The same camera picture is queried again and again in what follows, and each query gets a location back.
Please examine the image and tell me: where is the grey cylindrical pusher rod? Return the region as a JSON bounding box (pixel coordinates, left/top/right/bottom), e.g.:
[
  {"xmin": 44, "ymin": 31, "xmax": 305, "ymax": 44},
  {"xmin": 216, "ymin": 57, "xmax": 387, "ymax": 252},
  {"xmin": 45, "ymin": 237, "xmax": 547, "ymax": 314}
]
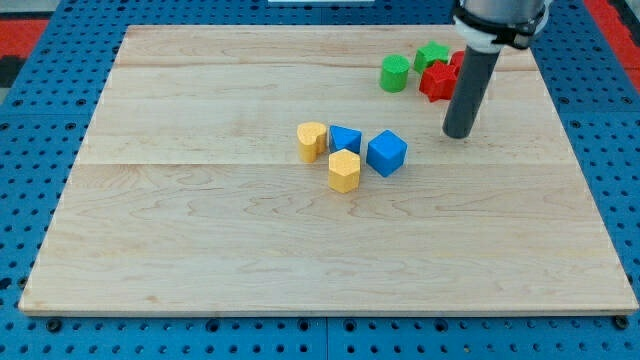
[{"xmin": 442, "ymin": 47, "xmax": 499, "ymax": 139}]

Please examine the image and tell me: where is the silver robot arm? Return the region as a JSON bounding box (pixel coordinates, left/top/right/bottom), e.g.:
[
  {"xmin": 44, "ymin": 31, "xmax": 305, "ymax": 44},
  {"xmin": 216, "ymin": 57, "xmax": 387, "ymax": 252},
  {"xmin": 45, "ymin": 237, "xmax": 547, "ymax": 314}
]
[{"xmin": 442, "ymin": 0, "xmax": 551, "ymax": 139}]

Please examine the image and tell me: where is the red circle block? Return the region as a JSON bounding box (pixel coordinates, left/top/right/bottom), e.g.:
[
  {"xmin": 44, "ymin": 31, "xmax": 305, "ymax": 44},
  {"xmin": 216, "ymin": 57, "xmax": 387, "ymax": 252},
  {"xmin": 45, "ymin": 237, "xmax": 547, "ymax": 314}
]
[{"xmin": 448, "ymin": 50, "xmax": 465, "ymax": 75}]

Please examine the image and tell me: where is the red star block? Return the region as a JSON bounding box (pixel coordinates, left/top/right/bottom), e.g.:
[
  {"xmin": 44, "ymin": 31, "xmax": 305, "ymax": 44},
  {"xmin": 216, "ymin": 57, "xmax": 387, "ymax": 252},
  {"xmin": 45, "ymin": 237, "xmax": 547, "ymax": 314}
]
[{"xmin": 419, "ymin": 61, "xmax": 457, "ymax": 102}]

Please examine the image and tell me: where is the green star block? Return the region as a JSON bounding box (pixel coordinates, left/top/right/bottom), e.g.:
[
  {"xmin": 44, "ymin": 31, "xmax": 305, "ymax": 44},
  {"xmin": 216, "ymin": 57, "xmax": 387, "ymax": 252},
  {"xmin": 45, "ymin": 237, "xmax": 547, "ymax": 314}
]
[{"xmin": 413, "ymin": 41, "xmax": 450, "ymax": 73}]

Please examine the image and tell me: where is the green cylinder block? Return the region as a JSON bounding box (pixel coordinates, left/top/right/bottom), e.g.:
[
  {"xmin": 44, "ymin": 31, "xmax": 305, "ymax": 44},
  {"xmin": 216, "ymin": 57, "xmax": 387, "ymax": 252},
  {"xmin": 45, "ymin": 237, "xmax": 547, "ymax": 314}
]
[{"xmin": 379, "ymin": 54, "xmax": 410, "ymax": 93}]

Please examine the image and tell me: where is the blue cube block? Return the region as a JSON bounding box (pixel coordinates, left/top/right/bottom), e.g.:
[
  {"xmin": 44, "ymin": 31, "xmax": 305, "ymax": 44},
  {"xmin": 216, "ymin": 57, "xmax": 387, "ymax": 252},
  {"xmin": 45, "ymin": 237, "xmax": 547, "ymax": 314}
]
[{"xmin": 366, "ymin": 130, "xmax": 408, "ymax": 177}]

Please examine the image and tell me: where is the blue triangle block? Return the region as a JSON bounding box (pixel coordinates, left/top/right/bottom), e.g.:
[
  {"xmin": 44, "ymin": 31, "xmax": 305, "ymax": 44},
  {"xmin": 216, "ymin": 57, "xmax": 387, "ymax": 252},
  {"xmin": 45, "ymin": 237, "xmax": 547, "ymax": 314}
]
[{"xmin": 329, "ymin": 125, "xmax": 362, "ymax": 154}]

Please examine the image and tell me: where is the yellow hexagon block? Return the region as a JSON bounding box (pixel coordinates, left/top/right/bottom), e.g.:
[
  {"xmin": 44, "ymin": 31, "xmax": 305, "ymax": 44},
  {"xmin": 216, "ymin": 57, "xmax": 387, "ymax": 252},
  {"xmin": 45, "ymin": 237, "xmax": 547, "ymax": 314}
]
[{"xmin": 328, "ymin": 149, "xmax": 361, "ymax": 193}]

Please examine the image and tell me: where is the yellow heart block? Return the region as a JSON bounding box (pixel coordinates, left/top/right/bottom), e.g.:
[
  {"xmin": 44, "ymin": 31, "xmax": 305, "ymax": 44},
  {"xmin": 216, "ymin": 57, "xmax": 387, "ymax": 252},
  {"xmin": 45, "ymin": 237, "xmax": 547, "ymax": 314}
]
[{"xmin": 296, "ymin": 122, "xmax": 327, "ymax": 163}]

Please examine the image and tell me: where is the wooden board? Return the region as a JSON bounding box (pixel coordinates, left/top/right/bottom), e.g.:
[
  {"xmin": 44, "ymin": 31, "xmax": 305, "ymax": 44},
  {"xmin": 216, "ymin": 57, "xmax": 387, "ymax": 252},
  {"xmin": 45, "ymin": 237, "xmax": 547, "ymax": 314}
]
[{"xmin": 19, "ymin": 25, "xmax": 638, "ymax": 317}]

